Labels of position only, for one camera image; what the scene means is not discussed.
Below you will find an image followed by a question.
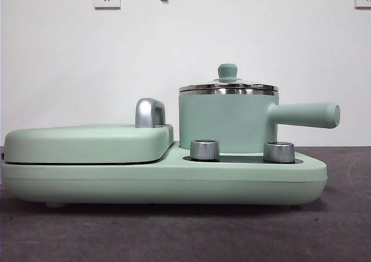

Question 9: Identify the green breakfast maker base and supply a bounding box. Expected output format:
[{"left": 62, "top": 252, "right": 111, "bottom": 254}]
[{"left": 0, "top": 141, "right": 328, "bottom": 209}]

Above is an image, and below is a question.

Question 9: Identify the chrome griddle cover handle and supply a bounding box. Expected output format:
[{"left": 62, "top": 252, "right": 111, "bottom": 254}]
[{"left": 134, "top": 97, "right": 168, "bottom": 129}]

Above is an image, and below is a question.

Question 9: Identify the chrome control knob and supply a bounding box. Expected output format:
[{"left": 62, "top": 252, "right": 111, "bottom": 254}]
[
  {"left": 190, "top": 139, "right": 221, "bottom": 161},
  {"left": 263, "top": 141, "right": 296, "bottom": 162}
]

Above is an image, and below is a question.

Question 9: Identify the green griddle cover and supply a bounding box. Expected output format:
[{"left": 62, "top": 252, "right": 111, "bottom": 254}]
[{"left": 4, "top": 123, "right": 174, "bottom": 163}]

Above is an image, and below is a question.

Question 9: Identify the green pot with handle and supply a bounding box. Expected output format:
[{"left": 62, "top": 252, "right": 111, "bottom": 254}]
[{"left": 177, "top": 90, "right": 341, "bottom": 155}]

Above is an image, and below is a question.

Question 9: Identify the glass pot lid green knob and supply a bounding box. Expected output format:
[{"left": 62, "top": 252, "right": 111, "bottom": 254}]
[{"left": 178, "top": 63, "right": 279, "bottom": 96}]

